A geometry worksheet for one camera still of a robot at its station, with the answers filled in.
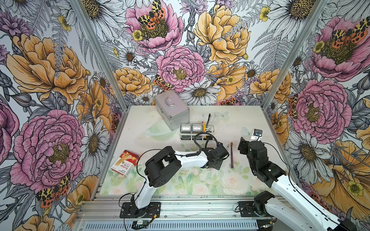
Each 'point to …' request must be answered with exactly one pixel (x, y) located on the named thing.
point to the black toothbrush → (209, 117)
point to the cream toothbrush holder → (188, 131)
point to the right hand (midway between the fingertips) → (246, 141)
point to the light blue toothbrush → (203, 115)
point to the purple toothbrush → (231, 155)
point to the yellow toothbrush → (204, 129)
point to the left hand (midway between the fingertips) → (213, 164)
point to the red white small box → (125, 163)
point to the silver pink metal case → (172, 109)
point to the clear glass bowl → (159, 130)
